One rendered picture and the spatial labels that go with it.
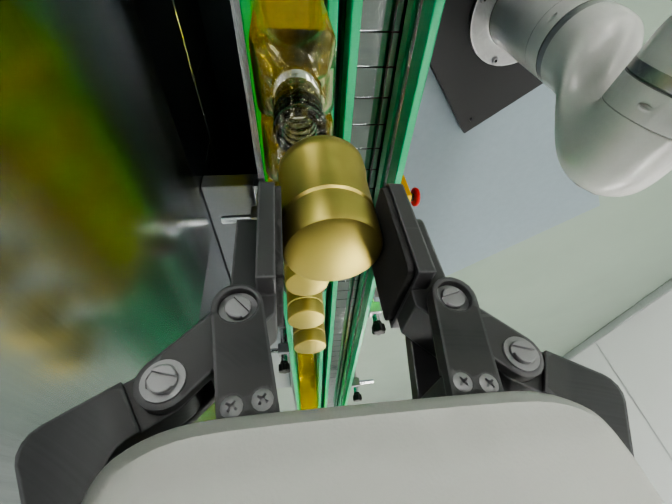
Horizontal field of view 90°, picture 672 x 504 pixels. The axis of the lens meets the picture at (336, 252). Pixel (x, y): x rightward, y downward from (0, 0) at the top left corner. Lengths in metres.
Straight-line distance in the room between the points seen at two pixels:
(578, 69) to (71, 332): 0.62
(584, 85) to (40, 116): 0.59
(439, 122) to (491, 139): 0.16
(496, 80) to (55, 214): 0.83
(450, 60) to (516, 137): 0.32
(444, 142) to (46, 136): 0.85
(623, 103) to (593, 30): 0.13
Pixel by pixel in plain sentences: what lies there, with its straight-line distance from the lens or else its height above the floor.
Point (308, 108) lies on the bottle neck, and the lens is 0.19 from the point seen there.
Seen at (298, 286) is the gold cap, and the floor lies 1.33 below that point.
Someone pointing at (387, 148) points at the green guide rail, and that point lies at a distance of 0.50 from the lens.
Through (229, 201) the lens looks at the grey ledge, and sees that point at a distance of 0.58.
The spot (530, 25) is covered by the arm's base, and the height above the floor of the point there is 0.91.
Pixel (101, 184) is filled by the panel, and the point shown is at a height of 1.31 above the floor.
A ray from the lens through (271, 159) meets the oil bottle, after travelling 0.27.
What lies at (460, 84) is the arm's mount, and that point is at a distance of 0.85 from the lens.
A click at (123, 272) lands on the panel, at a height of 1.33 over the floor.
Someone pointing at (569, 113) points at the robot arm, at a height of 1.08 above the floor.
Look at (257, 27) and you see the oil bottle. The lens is 0.26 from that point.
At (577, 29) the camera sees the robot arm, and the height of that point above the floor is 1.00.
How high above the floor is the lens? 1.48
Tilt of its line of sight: 39 degrees down
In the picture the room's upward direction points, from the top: 171 degrees clockwise
